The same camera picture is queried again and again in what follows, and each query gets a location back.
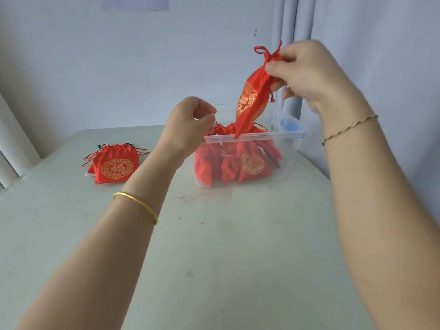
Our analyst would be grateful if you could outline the person's left hand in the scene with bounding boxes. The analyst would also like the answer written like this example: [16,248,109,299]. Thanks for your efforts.
[154,96,218,162]

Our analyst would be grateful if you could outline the person's right hand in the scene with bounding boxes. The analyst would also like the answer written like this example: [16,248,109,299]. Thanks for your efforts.
[264,40,369,127]

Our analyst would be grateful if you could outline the clear plastic storage box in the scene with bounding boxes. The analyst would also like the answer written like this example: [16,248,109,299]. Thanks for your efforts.
[193,110,308,188]

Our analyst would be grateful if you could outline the person's left forearm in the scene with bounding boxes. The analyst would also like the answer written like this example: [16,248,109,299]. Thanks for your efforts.
[15,147,178,330]

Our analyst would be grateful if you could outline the person's right forearm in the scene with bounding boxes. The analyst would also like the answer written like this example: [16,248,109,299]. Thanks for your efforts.
[321,99,440,330]

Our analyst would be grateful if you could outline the grey curtain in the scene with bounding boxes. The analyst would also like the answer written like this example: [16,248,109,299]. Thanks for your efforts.
[271,0,440,217]

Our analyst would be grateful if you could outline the gold bangle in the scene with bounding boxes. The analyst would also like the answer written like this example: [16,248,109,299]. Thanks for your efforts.
[112,192,159,226]

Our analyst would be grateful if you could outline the white paper sheet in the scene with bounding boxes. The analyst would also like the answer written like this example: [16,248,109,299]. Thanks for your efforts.
[100,0,170,11]

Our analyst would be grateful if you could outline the white vertical blinds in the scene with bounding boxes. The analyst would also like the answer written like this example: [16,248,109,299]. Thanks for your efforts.
[0,92,42,189]

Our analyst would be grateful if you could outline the thin braided bracelet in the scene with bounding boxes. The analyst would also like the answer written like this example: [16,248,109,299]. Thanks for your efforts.
[321,115,379,147]

